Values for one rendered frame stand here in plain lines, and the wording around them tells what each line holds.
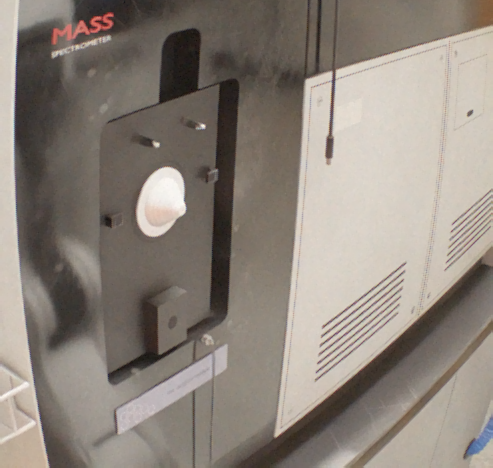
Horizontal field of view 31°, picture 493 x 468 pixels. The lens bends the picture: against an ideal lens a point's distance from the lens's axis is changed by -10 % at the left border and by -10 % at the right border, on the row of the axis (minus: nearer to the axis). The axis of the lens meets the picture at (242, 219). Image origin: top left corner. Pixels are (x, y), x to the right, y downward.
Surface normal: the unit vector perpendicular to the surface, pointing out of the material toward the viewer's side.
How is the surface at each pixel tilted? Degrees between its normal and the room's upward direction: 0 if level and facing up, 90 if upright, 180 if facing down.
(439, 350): 0
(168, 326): 90
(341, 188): 90
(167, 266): 90
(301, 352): 90
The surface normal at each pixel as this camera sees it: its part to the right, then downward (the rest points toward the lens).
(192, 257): 0.80, 0.29
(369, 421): 0.05, -0.91
